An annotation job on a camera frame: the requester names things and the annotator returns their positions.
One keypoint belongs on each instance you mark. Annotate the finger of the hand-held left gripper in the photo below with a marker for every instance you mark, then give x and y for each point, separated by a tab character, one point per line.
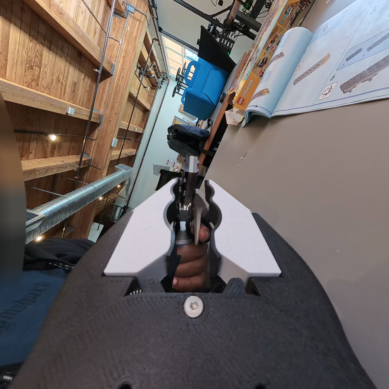
199	212

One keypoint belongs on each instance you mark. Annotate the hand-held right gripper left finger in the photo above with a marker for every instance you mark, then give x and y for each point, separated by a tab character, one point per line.
139	240

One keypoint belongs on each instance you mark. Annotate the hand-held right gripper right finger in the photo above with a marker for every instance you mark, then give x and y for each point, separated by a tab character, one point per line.
246	243

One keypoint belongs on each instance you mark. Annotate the grey tan toy brick assembly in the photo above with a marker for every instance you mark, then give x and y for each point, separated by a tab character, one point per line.
192	165

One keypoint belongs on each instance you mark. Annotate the person's left hand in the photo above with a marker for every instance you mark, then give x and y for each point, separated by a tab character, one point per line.
191	267

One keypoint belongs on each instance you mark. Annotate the black office chair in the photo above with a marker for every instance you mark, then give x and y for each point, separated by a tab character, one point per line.
165	179

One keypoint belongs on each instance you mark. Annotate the grey laptop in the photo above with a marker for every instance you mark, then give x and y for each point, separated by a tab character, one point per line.
161	169

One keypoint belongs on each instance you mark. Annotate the dark navy backpack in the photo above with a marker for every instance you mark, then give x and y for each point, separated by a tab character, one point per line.
185	136

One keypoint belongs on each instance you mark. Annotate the wooden edged office table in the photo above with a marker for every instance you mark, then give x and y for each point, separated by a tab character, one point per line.
218	136

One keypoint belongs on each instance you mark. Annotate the small black device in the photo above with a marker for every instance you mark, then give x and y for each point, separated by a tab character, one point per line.
223	97

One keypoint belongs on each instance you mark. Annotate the blue felt storage bag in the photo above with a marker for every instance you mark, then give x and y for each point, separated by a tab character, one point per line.
203	91

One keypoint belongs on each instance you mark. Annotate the person's blue hooded sweatshirt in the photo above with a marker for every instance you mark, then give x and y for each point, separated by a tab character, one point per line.
24	304

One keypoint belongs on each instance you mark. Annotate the yellow toy brick box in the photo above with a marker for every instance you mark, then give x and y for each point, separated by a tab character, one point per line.
252	88

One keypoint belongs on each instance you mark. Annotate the row of black bar stools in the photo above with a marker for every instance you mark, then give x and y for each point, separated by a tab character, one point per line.
179	73

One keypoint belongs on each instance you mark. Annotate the black fabric panel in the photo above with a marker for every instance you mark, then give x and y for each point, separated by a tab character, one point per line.
212	51

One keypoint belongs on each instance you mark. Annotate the toy brick instruction booklet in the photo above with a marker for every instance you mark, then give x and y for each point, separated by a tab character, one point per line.
334	60

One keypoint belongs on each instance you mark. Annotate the silver air duct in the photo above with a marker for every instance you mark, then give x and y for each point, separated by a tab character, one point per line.
76	197

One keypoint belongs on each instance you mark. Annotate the bright end wall window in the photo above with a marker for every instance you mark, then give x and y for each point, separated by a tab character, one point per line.
179	51

